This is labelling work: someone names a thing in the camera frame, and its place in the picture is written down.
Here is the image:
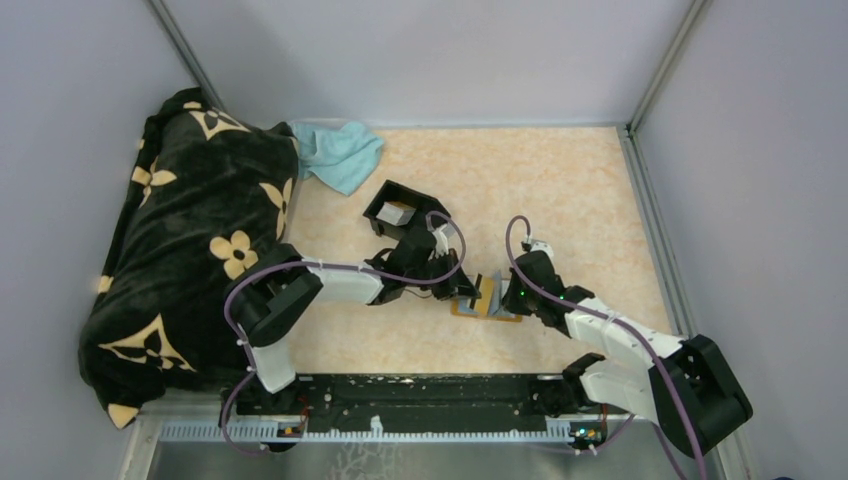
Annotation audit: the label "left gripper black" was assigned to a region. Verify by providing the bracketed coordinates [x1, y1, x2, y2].
[405, 248, 482, 301]

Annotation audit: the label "tan leather card holder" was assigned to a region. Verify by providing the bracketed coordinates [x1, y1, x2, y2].
[451, 270, 523, 323]

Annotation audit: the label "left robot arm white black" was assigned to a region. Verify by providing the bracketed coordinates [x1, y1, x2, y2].
[223, 224, 480, 414]

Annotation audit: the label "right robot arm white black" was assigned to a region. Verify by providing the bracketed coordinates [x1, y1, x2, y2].
[502, 238, 753, 459]

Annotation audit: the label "silver cards in tray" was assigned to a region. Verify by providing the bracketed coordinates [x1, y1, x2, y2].
[376, 201, 416, 226]

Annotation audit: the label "black card tray box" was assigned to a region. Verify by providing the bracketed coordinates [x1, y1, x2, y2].
[363, 180, 450, 240]

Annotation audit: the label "light blue cloth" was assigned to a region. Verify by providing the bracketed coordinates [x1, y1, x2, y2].
[290, 121, 385, 196]

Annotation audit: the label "black floral blanket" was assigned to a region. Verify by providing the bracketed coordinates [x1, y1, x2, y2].
[78, 88, 299, 429]

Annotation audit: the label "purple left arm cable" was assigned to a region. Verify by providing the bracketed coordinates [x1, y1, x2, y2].
[219, 210, 468, 457]

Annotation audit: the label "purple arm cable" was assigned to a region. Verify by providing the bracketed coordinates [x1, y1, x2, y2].
[219, 210, 468, 457]
[506, 215, 709, 480]

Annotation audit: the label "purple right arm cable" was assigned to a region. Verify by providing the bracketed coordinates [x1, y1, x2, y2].
[506, 215, 709, 480]

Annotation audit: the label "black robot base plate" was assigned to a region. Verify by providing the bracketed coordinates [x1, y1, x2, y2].
[234, 374, 606, 434]

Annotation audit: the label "aluminium frame rail front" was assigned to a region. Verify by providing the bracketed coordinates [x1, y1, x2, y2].
[125, 374, 740, 445]

